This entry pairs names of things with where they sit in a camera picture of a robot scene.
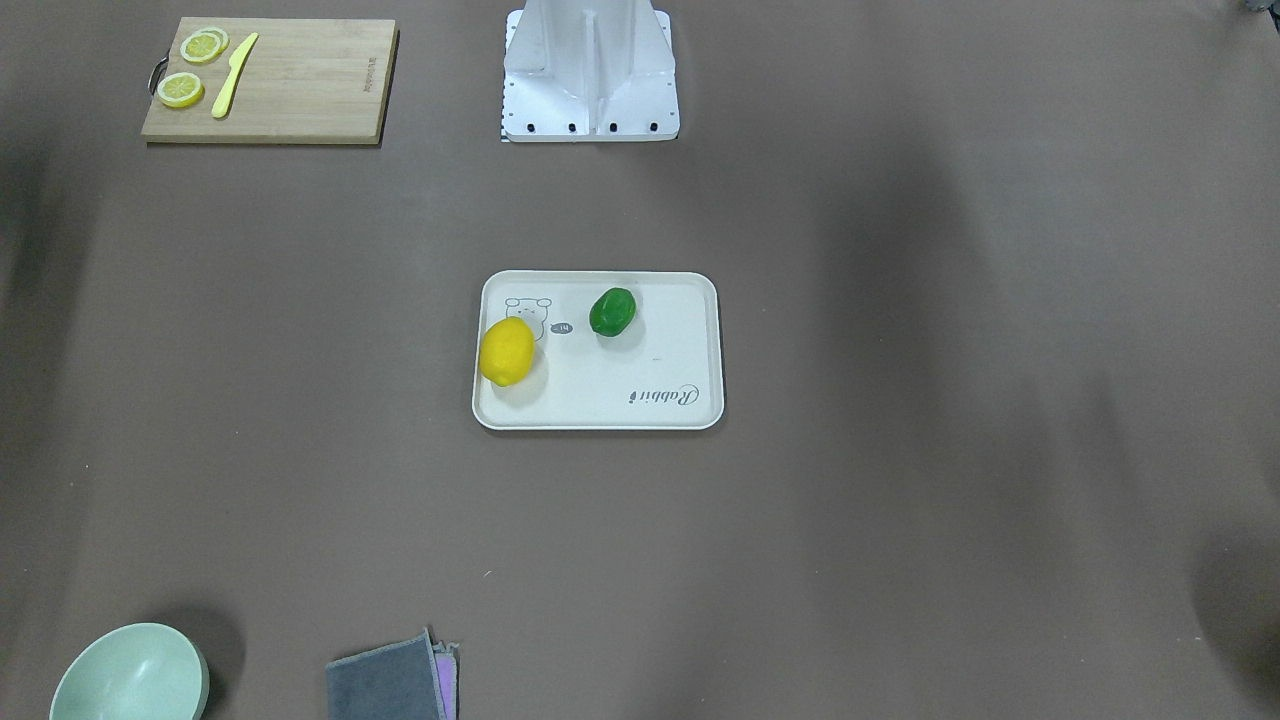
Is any wooden cutting board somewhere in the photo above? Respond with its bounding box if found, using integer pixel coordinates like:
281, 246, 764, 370
141, 15, 399, 145

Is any yellow lemon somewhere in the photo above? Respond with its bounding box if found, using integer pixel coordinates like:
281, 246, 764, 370
477, 316, 535, 387

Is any grey folded cloth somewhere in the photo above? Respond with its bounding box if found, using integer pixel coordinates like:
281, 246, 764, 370
325, 629, 460, 719

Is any lemon slice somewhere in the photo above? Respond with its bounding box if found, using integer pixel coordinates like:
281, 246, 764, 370
154, 72, 205, 109
180, 27, 230, 65

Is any cream rabbit tray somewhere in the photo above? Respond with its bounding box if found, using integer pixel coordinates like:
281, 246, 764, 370
472, 269, 724, 430

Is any yellow plastic knife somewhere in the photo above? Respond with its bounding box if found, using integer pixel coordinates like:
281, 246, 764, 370
211, 32, 260, 120

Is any green lemon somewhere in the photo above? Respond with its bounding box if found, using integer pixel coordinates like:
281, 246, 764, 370
589, 287, 637, 338

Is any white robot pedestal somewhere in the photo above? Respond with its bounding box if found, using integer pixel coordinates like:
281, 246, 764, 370
500, 1, 681, 143

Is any mint green bowl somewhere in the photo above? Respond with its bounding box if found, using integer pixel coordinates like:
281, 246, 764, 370
47, 623, 211, 719

